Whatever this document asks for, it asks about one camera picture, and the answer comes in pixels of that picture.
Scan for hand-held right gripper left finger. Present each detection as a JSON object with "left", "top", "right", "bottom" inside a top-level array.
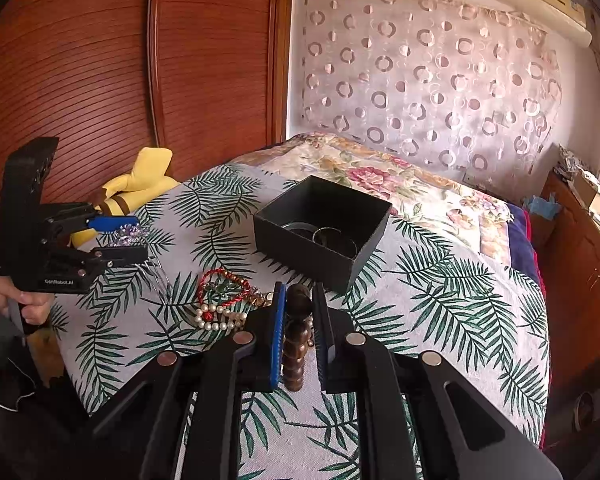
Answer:
[{"left": 87, "top": 281, "right": 287, "bottom": 480}]

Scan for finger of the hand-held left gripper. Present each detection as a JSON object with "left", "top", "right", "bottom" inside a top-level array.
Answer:
[
  {"left": 44, "top": 202, "right": 140, "bottom": 242},
  {"left": 55, "top": 245, "right": 149, "bottom": 281}
]

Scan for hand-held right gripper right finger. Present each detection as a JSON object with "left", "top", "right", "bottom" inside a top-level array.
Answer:
[{"left": 312, "top": 282, "right": 567, "bottom": 480}]

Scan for purple crystal hair ornament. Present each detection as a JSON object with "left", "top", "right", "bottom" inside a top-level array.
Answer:
[{"left": 97, "top": 225, "right": 173, "bottom": 293}]

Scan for brown wooden bead bracelet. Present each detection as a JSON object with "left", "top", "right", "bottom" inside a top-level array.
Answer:
[{"left": 282, "top": 284, "right": 315, "bottom": 393}]

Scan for black cardboard box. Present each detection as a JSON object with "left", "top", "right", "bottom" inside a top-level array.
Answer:
[{"left": 252, "top": 175, "right": 394, "bottom": 295}]

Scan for person's left hand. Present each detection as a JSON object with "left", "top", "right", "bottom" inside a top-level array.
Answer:
[{"left": 0, "top": 275, "right": 57, "bottom": 327}]

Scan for yellow plush toy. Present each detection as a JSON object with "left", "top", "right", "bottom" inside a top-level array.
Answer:
[{"left": 71, "top": 147, "right": 182, "bottom": 249}]

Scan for silver bangle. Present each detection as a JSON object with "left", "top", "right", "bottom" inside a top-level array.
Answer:
[{"left": 313, "top": 227, "right": 359, "bottom": 257}]

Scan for palm-leaf printed blanket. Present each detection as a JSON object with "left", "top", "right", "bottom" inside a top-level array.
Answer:
[{"left": 46, "top": 162, "right": 552, "bottom": 480}]

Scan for wooden slatted wardrobe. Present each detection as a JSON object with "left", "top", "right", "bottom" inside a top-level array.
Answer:
[{"left": 0, "top": 0, "right": 295, "bottom": 226}]

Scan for person's dark clothing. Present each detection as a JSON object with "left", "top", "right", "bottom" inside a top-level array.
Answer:
[{"left": 0, "top": 292, "right": 98, "bottom": 480}]

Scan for floral quilt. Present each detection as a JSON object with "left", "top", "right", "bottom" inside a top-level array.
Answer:
[{"left": 229, "top": 132, "right": 517, "bottom": 267}]

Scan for dark blue blanket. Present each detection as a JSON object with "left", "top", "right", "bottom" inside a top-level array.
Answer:
[{"left": 506, "top": 202, "right": 547, "bottom": 293}]

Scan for blue cloth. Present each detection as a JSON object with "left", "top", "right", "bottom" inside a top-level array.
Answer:
[{"left": 522, "top": 194, "right": 562, "bottom": 222}]

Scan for wooden dresser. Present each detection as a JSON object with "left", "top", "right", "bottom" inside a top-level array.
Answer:
[{"left": 524, "top": 169, "right": 600, "bottom": 443}]

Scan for sheer circle-patterned curtain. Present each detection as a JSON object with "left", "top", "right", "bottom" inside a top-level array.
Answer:
[{"left": 292, "top": 0, "right": 564, "bottom": 192}]

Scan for round dark object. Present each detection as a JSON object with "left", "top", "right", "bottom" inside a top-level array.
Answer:
[{"left": 572, "top": 390, "right": 598, "bottom": 426}]

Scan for clutter of papers and boxes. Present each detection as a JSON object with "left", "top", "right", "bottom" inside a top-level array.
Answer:
[{"left": 554, "top": 144, "right": 600, "bottom": 248}]

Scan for cream air conditioner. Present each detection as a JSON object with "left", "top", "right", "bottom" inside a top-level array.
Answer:
[{"left": 493, "top": 0, "right": 594, "bottom": 49}]

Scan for golden bead bracelet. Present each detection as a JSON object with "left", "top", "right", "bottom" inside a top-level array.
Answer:
[{"left": 220, "top": 271, "right": 275, "bottom": 309}]

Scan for red cord bracelet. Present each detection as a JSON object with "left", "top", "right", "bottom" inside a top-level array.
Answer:
[{"left": 198, "top": 268, "right": 262, "bottom": 308}]

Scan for white pearl bracelet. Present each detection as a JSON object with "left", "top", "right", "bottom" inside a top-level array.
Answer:
[{"left": 195, "top": 301, "right": 252, "bottom": 332}]

